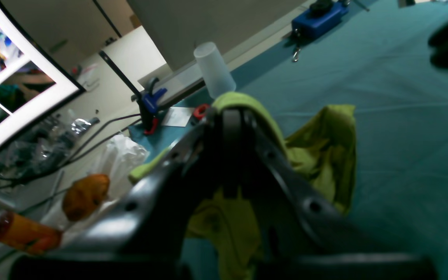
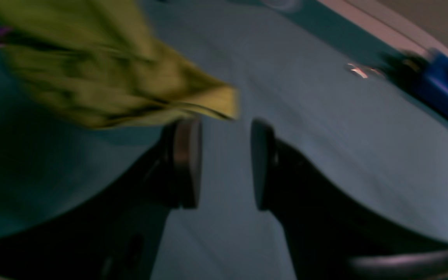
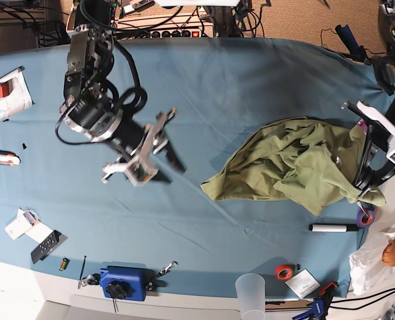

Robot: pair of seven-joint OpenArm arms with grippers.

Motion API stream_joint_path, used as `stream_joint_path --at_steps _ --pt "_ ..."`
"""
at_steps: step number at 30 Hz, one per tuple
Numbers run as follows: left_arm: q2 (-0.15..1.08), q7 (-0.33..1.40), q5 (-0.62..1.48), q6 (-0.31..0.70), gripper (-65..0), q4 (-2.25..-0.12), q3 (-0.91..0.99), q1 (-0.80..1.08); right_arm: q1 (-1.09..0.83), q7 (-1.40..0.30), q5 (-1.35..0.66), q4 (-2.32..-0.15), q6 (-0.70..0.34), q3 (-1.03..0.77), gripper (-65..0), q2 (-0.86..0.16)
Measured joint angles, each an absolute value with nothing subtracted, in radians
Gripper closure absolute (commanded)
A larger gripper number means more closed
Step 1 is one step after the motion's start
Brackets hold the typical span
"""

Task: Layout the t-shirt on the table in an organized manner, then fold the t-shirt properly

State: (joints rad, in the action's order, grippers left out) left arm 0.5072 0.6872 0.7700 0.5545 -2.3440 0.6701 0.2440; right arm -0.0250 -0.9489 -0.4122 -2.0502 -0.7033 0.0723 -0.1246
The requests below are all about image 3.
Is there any white paper note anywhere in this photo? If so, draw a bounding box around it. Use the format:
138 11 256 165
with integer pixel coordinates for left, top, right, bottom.
285 269 320 299

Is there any small green battery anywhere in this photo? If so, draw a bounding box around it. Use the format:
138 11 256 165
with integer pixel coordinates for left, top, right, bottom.
59 257 69 271

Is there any red tape roll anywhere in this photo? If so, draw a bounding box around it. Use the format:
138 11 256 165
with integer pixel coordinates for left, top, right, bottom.
275 265 294 281

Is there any blue table cloth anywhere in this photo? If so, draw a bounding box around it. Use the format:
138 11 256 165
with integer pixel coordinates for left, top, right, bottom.
0 38 392 297

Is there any blue clamp mount block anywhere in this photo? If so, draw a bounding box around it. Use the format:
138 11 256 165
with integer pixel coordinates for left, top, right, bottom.
99 266 147 301

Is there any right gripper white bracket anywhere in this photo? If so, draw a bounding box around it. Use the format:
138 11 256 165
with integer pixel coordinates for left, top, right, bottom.
101 108 186 187

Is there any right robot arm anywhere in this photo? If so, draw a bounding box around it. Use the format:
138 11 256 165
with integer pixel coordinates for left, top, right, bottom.
58 1 186 187

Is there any orange white utility knife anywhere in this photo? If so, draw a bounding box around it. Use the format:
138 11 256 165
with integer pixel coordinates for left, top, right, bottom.
0 150 21 166

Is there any white plastic bag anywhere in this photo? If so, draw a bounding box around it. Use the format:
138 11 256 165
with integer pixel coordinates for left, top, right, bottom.
349 223 395 296

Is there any black zip tie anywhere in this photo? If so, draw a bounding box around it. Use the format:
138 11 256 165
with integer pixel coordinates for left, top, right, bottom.
79 255 87 282

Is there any purple tape roll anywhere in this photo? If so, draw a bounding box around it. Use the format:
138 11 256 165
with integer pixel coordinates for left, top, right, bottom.
356 203 376 228

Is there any white card packet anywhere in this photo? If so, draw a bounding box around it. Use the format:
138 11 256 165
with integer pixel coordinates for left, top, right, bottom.
5 208 53 243

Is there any small red box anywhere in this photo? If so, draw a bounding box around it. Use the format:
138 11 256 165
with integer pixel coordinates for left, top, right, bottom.
0 83 11 99

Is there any blue black clamp handle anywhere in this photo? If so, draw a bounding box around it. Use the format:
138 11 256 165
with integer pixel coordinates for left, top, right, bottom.
335 25 370 65

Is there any white power strip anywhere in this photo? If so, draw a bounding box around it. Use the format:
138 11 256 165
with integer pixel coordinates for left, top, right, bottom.
115 12 216 39

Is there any silver carabiner clip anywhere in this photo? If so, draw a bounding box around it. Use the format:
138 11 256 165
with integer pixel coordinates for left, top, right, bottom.
156 261 178 277

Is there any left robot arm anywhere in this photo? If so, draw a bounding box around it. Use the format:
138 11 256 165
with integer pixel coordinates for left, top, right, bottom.
335 1 395 194

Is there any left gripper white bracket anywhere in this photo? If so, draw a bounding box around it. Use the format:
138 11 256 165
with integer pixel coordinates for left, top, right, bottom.
341 101 395 191

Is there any olive green t-shirt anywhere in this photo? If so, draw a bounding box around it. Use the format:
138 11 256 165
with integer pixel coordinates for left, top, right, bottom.
200 117 386 216

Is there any black white marker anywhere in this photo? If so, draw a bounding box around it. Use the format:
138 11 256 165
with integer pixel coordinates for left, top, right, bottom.
308 224 360 233

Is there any purple glue tube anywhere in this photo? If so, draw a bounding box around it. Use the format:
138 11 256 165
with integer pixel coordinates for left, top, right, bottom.
357 119 367 130

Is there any blue orange bar clamp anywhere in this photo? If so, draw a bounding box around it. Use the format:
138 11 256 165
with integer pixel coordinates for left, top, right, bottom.
292 281 338 320

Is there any black remote control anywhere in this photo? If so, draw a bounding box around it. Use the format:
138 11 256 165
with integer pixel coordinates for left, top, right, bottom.
31 230 62 264

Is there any translucent plastic cup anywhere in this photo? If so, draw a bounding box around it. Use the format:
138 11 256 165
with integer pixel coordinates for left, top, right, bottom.
235 273 265 320

